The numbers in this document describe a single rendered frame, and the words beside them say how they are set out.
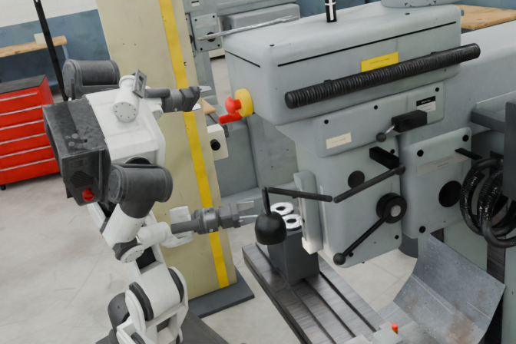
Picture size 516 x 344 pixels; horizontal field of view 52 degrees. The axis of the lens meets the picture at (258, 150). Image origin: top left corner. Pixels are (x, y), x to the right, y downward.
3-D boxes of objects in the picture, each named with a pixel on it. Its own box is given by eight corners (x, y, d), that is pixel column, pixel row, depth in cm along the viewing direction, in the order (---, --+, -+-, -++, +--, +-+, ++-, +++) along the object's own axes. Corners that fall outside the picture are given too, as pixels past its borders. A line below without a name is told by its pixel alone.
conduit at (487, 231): (485, 262, 117) (487, 180, 109) (436, 230, 131) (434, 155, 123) (547, 236, 122) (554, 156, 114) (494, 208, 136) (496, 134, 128)
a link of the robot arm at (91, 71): (70, 107, 162) (84, 76, 154) (60, 84, 166) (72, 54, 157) (104, 104, 171) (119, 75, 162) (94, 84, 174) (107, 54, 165)
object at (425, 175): (413, 244, 128) (409, 147, 118) (358, 204, 150) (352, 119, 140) (474, 219, 134) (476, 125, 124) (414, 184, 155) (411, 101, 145)
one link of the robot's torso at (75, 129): (72, 241, 156) (68, 168, 129) (43, 155, 172) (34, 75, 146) (167, 213, 170) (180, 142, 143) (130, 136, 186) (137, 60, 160)
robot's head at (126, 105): (112, 122, 145) (113, 100, 138) (117, 96, 151) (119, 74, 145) (137, 126, 146) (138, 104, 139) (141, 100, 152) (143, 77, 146)
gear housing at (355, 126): (319, 162, 111) (315, 117, 107) (273, 130, 132) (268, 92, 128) (448, 122, 121) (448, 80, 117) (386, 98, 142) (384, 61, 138)
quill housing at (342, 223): (342, 276, 126) (329, 155, 113) (302, 237, 144) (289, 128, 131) (408, 250, 131) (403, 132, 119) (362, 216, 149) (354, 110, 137)
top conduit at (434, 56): (292, 111, 99) (291, 94, 98) (283, 106, 103) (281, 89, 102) (481, 59, 113) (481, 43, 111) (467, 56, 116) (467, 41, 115)
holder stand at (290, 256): (288, 283, 181) (281, 234, 174) (267, 252, 201) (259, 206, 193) (320, 272, 184) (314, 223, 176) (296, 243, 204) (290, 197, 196)
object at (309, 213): (309, 254, 131) (300, 179, 123) (302, 246, 134) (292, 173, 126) (324, 249, 132) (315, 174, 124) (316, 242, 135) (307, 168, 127)
